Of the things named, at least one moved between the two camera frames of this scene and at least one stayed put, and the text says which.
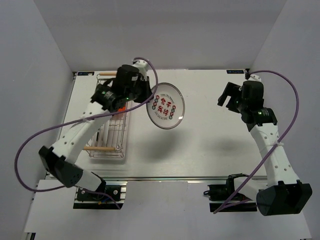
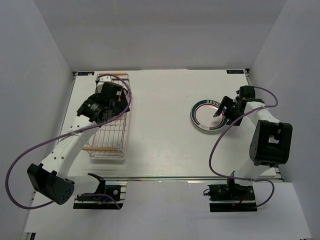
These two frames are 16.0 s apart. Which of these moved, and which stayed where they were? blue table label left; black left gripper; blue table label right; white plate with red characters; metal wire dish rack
Moved: white plate with red characters; black left gripper
Stayed: blue table label right; blue table label left; metal wire dish rack
